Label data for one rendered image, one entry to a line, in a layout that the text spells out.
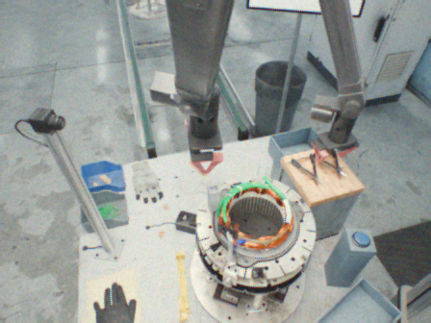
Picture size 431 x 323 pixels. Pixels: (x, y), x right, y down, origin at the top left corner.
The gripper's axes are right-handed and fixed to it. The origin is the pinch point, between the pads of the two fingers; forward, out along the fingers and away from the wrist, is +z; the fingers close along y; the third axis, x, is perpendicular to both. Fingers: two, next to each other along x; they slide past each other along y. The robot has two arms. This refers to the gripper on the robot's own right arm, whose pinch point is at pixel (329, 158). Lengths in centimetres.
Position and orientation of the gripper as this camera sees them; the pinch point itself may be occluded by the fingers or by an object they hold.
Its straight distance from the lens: 107.3
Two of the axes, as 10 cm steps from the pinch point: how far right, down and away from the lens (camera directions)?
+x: 3.2, 7.1, -6.3
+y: -9.5, 2.5, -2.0
